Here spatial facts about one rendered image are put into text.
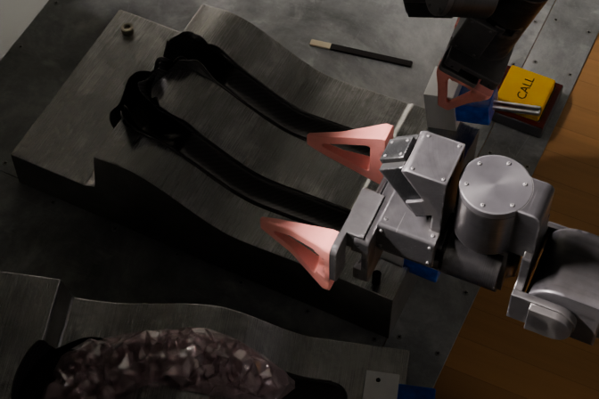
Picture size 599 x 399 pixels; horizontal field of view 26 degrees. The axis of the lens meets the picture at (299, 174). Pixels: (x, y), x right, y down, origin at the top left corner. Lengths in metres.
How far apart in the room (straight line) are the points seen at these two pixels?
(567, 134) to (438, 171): 0.70
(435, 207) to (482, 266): 0.07
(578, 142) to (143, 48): 0.57
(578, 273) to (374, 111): 0.57
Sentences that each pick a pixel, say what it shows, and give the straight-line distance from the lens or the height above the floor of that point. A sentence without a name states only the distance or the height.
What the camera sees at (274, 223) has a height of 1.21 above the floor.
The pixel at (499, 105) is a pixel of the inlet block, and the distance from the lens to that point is 1.52.
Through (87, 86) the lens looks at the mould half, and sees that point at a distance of 1.65.
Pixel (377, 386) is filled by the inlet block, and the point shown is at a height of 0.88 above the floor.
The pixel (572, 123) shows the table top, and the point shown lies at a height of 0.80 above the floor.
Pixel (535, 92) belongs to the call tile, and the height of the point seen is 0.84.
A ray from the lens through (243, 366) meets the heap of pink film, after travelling 1.37.
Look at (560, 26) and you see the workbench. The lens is 1.80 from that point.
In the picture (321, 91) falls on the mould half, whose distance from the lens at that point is 1.59.
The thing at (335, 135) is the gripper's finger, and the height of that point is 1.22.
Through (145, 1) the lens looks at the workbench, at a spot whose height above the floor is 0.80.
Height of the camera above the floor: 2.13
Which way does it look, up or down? 55 degrees down
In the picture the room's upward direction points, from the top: straight up
